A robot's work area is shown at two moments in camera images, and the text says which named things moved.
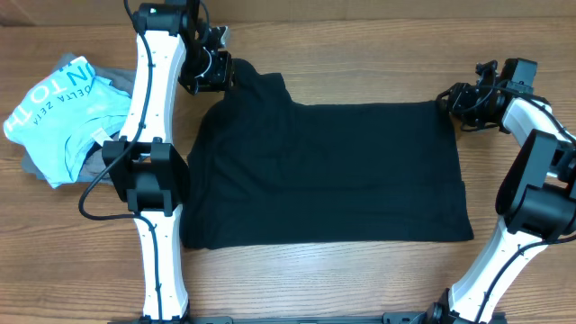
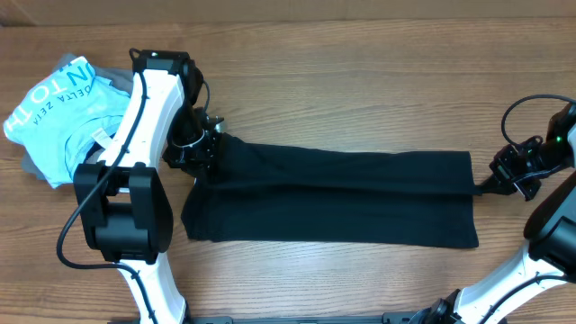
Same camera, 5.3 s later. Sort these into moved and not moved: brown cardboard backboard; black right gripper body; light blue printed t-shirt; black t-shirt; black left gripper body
Moved: black right gripper body; black t-shirt; black left gripper body
Not moved: light blue printed t-shirt; brown cardboard backboard
